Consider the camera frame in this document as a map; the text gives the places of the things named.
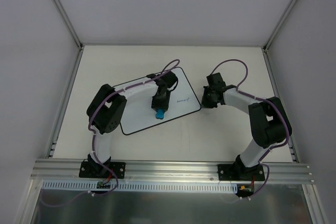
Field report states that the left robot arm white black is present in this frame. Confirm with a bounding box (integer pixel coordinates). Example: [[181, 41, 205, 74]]
[[79, 71, 178, 178]]

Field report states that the aluminium mounting rail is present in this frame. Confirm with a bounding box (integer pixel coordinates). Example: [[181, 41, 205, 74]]
[[30, 158, 315, 185]]

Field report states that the right aluminium frame post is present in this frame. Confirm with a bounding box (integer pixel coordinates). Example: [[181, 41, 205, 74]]
[[263, 0, 299, 51]]

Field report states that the white whiteboard black frame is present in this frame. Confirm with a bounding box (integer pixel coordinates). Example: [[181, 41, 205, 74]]
[[107, 67, 201, 135]]

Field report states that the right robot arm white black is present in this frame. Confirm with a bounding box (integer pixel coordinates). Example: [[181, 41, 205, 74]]
[[201, 73, 292, 182]]

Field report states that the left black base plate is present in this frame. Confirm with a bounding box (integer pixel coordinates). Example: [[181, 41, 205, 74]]
[[79, 159, 126, 179]]

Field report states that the aluminium frame post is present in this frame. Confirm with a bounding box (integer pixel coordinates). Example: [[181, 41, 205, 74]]
[[52, 0, 83, 49], [263, 0, 299, 51]]

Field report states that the blue whiteboard eraser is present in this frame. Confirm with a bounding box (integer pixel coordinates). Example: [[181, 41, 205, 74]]
[[155, 109, 165, 120]]

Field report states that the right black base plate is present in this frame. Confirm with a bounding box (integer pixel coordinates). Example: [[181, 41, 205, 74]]
[[217, 164, 265, 182]]

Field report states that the white slotted cable duct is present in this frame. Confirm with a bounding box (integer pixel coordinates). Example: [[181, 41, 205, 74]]
[[41, 180, 238, 194]]

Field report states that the left aluminium frame post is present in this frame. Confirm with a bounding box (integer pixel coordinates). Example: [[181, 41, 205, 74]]
[[52, 0, 83, 49]]

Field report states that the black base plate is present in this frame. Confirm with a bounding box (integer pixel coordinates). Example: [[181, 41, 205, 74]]
[[79, 159, 126, 179], [217, 164, 265, 182]]

